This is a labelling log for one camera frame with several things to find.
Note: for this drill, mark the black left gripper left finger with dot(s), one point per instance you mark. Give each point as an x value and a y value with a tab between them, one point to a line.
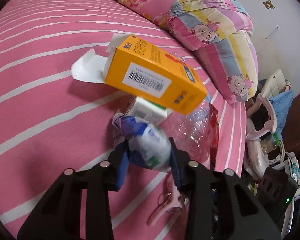
57	214

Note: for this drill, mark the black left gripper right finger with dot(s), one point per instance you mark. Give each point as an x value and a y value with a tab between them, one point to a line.
220	204

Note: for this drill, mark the pink plastic clip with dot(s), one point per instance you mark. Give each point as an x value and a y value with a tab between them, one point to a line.
173	202

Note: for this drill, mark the clear plastic water bottle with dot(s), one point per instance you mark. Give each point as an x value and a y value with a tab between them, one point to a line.
189	125

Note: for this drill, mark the blue white plastic bag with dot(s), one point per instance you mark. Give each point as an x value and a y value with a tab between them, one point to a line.
139	142

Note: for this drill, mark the white pink baby chair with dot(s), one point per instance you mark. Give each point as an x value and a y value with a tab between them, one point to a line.
255	160

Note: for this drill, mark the blue cloth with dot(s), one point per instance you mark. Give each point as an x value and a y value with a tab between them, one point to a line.
281	105

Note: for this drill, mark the red snack wrapper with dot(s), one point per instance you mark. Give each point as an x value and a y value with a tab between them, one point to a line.
214	135

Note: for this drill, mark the pink striped bed sheet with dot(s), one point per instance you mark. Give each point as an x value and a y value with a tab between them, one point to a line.
48	120

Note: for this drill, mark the small white green box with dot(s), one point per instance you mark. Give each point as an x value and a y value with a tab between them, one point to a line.
147	110

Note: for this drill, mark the orange cardboard box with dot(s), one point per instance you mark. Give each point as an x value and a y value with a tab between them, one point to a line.
142	69

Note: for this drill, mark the striped cartoon sheep quilt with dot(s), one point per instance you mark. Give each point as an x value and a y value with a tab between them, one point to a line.
219	33

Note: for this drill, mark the pink floral pillow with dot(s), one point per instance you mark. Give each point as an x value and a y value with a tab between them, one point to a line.
155	11

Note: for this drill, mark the brown bear wall sticker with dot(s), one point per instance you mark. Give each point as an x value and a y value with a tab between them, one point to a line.
268	4

